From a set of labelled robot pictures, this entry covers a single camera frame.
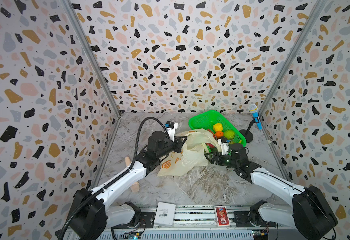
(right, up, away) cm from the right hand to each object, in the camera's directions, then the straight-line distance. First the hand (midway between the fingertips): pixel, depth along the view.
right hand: (206, 153), depth 82 cm
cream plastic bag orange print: (-3, +5, +7) cm, 9 cm away
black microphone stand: (+33, +9, +25) cm, 42 cm away
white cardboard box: (-21, -27, -10) cm, 36 cm away
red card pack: (+7, -29, -7) cm, 31 cm away
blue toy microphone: (+30, +26, +8) cm, 40 cm away
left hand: (-10, +10, -8) cm, 17 cm away
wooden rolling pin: (-39, -18, 0) cm, 43 cm away
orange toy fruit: (+12, +9, +21) cm, 26 cm away
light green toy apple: (+18, +10, +16) cm, 26 cm away
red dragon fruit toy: (+4, +3, +12) cm, 13 cm away
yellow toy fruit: (+12, +15, +25) cm, 31 cm away
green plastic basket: (+5, +19, +34) cm, 40 cm away
